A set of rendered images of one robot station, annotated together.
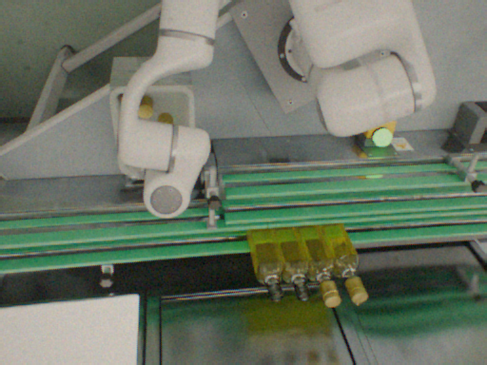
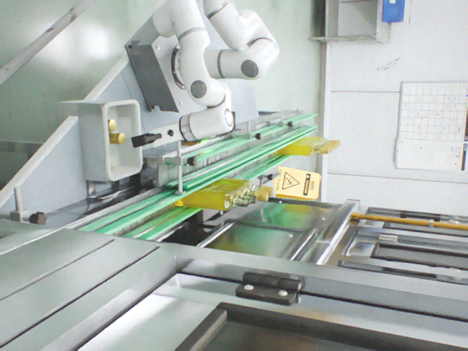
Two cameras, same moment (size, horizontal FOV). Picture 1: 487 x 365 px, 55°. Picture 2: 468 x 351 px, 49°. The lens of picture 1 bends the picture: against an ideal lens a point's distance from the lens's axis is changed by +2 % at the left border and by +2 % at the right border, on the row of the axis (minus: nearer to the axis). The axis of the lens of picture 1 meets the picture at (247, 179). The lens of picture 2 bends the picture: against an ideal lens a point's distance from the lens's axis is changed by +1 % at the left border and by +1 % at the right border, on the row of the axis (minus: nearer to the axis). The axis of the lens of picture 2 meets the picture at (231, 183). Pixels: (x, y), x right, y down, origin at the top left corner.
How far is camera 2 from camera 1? 1.31 m
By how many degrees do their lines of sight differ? 55
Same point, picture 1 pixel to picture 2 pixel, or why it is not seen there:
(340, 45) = (248, 33)
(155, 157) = (221, 90)
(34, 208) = (75, 221)
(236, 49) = (131, 83)
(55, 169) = (44, 205)
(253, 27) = (161, 55)
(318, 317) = (252, 229)
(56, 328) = not seen: hidden behind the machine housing
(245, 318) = (228, 244)
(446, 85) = not seen: hidden behind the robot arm
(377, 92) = (269, 50)
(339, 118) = (264, 63)
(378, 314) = not seen: hidden behind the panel
